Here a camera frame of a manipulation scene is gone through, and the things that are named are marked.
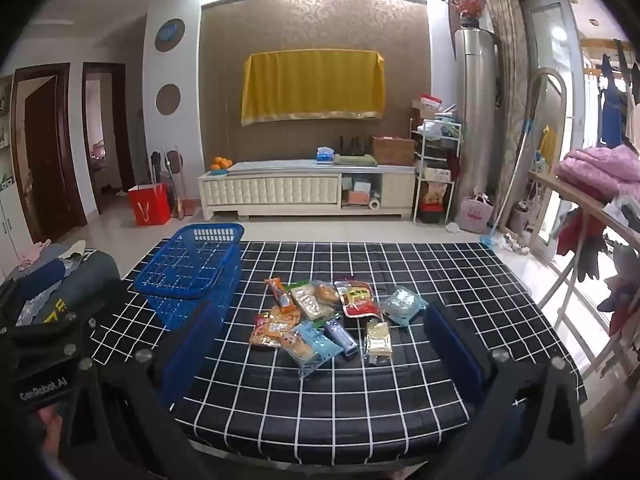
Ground vase of red flowers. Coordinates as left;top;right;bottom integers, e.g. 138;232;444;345
450;0;488;28

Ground round brown wall disc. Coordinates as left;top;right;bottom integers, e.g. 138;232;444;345
155;83;182;114

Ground blue hanging garment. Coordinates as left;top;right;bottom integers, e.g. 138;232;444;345
597;52;631;146

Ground red garment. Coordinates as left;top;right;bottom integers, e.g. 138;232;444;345
557;210;606;256

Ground patterned curtain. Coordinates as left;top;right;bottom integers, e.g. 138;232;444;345
482;0;531;231

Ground red gift box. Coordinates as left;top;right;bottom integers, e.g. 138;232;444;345
420;182;448;211

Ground brown cardboard box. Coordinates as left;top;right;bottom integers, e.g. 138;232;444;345
371;136;417;166

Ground grey garment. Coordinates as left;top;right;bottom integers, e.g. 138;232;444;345
575;232;621;283

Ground round wall disc blue plate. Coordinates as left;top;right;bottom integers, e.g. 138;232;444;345
154;18;186;53

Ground wooden drying rack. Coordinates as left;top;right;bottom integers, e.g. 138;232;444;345
525;170;640;376

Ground silver standing air conditioner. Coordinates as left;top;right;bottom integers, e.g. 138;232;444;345
454;27;501;211

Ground black grid tablecloth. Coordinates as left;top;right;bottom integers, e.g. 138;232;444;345
90;240;588;466

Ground gold snack packet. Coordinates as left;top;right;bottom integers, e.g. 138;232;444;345
364;319;394;362

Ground arched floor mirror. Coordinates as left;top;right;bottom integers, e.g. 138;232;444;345
520;66;568;261

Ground red paper bag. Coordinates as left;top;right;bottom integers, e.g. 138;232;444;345
128;183;172;227

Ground red-orange snack pouch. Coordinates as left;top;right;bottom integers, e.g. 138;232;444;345
249;311;283;348

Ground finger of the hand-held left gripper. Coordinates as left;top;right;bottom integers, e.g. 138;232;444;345
0;281;130;348

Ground green-edged cracker packet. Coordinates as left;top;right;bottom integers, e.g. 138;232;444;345
286;282;332;322

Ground lavender snack packet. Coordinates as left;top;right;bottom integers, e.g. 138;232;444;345
324;319;360;357

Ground pale blue clear packet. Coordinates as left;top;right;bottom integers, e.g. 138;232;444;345
381;286;429;327

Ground blue-handled mop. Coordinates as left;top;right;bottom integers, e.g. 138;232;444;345
480;127;538;251

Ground pink tote bag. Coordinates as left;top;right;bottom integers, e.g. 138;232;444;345
460;192;495;233

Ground pink cloth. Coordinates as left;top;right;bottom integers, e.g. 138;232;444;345
20;242;51;266

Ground orange sausage stick packet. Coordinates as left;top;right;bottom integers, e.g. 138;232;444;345
264;277;295;311

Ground blue cake packet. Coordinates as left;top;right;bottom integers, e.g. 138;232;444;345
311;280;342;307
279;322;344;380

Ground red snack packet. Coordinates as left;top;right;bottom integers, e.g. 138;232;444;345
332;277;375;319

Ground white cupboard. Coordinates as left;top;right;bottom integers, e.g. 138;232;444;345
0;75;26;281

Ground white shelf rack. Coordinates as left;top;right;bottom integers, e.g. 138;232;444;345
410;117;463;223

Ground white shoes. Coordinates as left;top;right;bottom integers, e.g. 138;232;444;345
502;232;532;256

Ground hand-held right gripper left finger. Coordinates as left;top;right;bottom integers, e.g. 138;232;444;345
57;302;226;480

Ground person's left hand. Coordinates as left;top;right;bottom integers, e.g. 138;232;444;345
32;402;65;456

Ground dark wooden doorway frame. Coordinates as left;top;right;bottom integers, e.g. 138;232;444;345
81;62;137;216

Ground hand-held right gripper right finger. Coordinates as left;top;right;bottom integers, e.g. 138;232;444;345
424;304;588;480

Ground white low cabinet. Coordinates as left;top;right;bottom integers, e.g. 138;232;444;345
197;159;418;221

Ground red and white box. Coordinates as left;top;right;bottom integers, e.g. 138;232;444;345
412;94;443;121

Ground pink quilt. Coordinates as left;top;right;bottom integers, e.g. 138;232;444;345
552;145;640;201

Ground dark wooden door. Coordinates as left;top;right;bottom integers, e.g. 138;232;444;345
10;62;87;243

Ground blue plastic basket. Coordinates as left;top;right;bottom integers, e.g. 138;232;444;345
132;223;245;331

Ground grey printed shirt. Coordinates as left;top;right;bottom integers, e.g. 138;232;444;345
50;250;121;321

